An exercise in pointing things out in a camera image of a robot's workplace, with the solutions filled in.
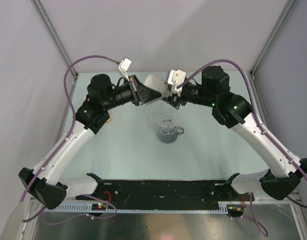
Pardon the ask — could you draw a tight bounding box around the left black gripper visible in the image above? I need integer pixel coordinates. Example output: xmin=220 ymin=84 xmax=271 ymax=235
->
xmin=102 ymin=75 xmax=161 ymax=111

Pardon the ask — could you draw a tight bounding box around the white paper coffee filter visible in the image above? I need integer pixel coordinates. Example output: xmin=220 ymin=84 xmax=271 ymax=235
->
xmin=144 ymin=73 xmax=171 ymax=105

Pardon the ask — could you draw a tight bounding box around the clear glass dripper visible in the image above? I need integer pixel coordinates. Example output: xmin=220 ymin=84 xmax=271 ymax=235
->
xmin=156 ymin=109 xmax=182 ymax=134

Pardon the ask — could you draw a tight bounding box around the glass coffee server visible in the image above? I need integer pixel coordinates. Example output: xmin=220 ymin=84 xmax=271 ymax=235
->
xmin=156 ymin=126 xmax=185 ymax=144

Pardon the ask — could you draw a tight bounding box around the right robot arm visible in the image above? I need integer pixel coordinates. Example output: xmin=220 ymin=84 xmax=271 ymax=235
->
xmin=166 ymin=66 xmax=307 ymax=201

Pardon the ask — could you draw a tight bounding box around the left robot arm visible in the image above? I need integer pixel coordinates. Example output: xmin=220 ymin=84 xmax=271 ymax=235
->
xmin=18 ymin=73 xmax=165 ymax=210

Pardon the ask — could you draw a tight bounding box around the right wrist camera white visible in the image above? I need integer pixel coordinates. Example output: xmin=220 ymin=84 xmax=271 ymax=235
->
xmin=166 ymin=70 xmax=186 ymax=97

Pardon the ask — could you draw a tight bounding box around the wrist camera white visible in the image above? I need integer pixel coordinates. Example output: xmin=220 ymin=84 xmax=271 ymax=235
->
xmin=166 ymin=70 xmax=186 ymax=97
xmin=117 ymin=57 xmax=132 ymax=81

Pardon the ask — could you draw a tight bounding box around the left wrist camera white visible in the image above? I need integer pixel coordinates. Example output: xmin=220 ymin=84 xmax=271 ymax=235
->
xmin=117 ymin=57 xmax=132 ymax=81

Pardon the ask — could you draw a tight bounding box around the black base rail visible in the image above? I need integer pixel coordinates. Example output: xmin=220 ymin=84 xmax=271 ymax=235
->
xmin=68 ymin=177 xmax=256 ymax=210

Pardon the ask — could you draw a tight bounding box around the white slotted cable duct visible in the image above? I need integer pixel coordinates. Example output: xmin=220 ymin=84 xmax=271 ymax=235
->
xmin=45 ymin=202 xmax=229 ymax=215

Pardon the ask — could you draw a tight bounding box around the right aluminium frame post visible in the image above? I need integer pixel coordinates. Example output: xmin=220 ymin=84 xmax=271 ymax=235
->
xmin=249 ymin=0 xmax=299 ymax=76

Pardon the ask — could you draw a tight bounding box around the aluminium frame post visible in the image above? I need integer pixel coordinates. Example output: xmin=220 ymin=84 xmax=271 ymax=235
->
xmin=30 ymin=0 xmax=72 ymax=67
xmin=249 ymin=0 xmax=299 ymax=76

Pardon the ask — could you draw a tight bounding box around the left aluminium frame post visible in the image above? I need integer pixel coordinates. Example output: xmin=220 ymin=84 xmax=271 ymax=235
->
xmin=30 ymin=0 xmax=72 ymax=67

